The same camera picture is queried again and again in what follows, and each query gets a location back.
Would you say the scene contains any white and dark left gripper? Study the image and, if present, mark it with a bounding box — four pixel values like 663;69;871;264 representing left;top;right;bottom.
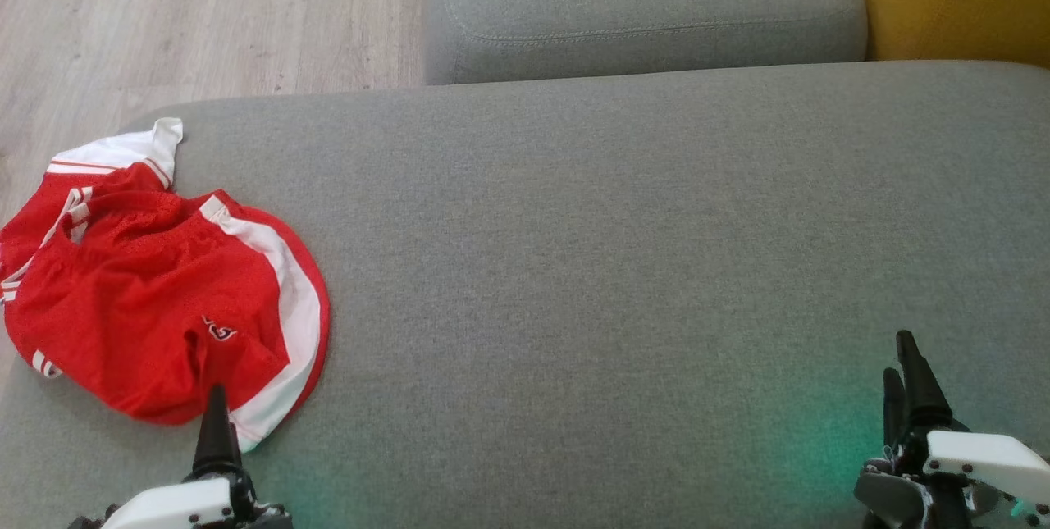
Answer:
70;384;294;529

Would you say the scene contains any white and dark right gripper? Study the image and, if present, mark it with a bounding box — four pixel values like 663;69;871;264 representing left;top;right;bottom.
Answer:
853;331;1050;529

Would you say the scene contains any red and white shirt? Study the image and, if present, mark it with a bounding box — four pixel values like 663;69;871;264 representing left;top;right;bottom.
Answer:
0;117;331;454

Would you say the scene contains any large grey sofa seat cushion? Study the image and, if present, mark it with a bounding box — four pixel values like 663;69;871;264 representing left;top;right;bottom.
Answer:
0;60;1050;529

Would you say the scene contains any small grey sofa cushion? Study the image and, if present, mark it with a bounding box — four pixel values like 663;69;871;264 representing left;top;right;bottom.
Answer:
422;0;869;86

